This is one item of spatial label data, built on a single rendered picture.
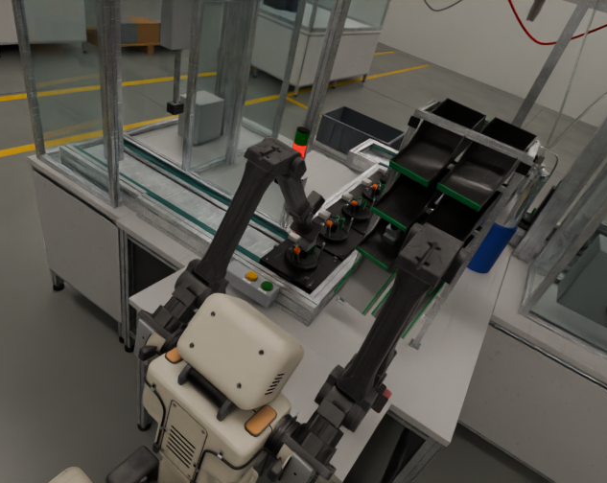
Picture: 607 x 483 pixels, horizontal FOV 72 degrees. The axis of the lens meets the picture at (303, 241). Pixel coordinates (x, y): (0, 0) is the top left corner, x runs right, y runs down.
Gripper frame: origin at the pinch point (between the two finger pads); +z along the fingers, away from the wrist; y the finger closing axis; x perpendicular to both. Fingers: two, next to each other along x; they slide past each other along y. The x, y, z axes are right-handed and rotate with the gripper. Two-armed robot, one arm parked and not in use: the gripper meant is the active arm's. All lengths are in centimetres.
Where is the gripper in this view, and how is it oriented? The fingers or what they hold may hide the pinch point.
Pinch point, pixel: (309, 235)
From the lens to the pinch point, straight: 157.5
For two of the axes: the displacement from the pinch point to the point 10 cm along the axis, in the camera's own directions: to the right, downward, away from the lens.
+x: -5.5, 8.2, -1.8
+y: -8.2, -4.8, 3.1
